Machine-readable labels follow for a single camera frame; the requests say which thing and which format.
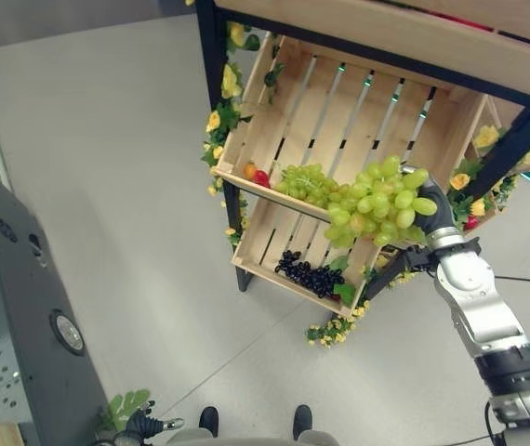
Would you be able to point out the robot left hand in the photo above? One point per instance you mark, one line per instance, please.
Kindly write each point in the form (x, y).
(146, 426)

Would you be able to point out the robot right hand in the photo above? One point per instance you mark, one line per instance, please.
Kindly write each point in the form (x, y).
(437, 209)

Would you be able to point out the large green grape bunch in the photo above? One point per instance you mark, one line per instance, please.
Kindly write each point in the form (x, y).
(376, 204)

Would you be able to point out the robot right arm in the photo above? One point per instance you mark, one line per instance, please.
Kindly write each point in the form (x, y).
(479, 306)

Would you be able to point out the green artificial leaf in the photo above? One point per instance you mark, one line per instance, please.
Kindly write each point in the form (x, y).
(123, 409)

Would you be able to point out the small red fruit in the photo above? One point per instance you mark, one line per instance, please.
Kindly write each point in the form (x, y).
(471, 223)

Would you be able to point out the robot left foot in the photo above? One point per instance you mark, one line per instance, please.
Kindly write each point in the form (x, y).
(208, 420)

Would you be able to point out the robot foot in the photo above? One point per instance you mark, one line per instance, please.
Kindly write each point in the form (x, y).
(208, 420)
(302, 420)

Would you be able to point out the wooden crate with flowers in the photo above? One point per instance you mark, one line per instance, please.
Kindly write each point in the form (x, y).
(481, 153)

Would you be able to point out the yellow flower leaf garland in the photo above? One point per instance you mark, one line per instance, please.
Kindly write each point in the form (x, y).
(335, 332)
(486, 137)
(228, 116)

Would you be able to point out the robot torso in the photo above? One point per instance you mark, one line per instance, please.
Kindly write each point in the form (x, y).
(255, 440)

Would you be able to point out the wide wooden slat crate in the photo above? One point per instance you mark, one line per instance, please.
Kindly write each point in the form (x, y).
(353, 121)

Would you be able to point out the green grape leaves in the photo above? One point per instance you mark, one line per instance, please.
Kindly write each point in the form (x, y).
(345, 292)

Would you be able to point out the small green grape bunch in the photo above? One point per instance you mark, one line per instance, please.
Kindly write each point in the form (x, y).
(304, 183)

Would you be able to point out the black grape bunch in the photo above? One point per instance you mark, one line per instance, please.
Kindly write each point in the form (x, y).
(311, 276)

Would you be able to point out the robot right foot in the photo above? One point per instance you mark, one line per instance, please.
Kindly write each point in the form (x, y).
(302, 420)

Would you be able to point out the small wooden slat crate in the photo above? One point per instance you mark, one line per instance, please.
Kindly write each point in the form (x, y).
(274, 241)

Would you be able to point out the grey metal cabinet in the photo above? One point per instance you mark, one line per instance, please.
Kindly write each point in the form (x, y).
(18, 302)

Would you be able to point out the wooden shelf board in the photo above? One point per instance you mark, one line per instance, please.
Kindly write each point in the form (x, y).
(386, 32)

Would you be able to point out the orange fruit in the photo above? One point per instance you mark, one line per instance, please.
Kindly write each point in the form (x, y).
(250, 170)

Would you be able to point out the black metal shelf frame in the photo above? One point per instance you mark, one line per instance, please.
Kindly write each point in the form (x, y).
(209, 69)

